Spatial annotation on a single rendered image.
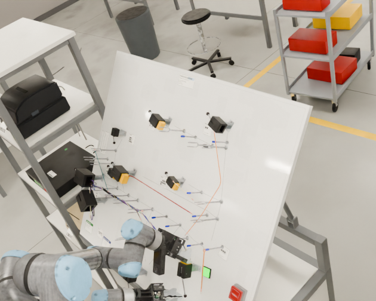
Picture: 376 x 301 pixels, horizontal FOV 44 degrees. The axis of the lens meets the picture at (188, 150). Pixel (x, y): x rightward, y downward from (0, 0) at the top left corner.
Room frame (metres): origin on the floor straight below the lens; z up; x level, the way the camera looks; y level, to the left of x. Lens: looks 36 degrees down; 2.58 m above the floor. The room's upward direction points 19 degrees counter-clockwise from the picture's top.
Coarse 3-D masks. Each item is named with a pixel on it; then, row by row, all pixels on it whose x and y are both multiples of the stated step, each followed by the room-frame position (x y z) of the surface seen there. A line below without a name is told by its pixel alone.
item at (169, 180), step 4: (168, 176) 1.53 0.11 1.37; (172, 176) 1.54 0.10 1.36; (168, 180) 1.53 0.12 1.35; (172, 180) 1.51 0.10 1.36; (176, 180) 1.51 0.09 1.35; (180, 180) 1.53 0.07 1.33; (184, 180) 1.53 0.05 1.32; (168, 184) 1.51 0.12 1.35; (172, 184) 1.50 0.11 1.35; (180, 184) 1.53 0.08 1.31
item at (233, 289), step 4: (232, 288) 1.08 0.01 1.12; (236, 288) 1.07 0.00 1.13; (232, 292) 1.08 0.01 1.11; (236, 292) 1.06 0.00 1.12; (240, 292) 1.05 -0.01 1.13; (232, 296) 1.07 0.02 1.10; (236, 296) 1.05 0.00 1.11; (240, 296) 1.05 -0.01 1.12; (236, 300) 1.05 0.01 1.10; (240, 300) 1.04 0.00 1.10
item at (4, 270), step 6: (6, 252) 1.22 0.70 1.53; (12, 252) 1.20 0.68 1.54; (18, 252) 1.20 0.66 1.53; (24, 252) 1.20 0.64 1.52; (6, 258) 1.18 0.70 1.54; (12, 258) 1.17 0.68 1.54; (18, 258) 1.17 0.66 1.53; (0, 264) 1.18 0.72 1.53; (6, 264) 1.16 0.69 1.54; (12, 264) 1.15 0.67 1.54; (0, 270) 1.15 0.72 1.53; (6, 270) 1.13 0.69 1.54; (12, 270) 1.12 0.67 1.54; (0, 276) 1.12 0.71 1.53; (6, 276) 1.10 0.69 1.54; (12, 276) 1.10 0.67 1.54
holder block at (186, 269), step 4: (180, 264) 1.25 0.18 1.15; (184, 264) 1.25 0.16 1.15; (192, 264) 1.25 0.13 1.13; (180, 268) 1.24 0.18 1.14; (184, 268) 1.23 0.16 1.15; (188, 268) 1.23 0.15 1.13; (180, 272) 1.24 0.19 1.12; (184, 272) 1.22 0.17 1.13; (188, 272) 1.23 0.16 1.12; (180, 276) 1.23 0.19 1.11; (184, 276) 1.22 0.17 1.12; (188, 276) 1.22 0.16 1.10
